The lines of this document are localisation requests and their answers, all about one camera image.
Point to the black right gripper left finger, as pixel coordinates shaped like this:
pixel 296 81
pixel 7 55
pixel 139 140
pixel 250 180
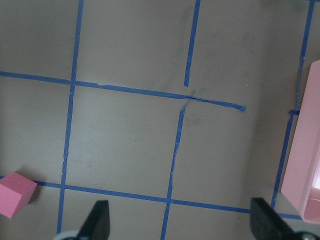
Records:
pixel 97 224

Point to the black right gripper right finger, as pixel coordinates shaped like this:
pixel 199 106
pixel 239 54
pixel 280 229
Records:
pixel 266 224

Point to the pink plastic bin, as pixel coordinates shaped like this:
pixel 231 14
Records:
pixel 301 181

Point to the pink foam cube centre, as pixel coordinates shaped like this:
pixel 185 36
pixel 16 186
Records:
pixel 15 193

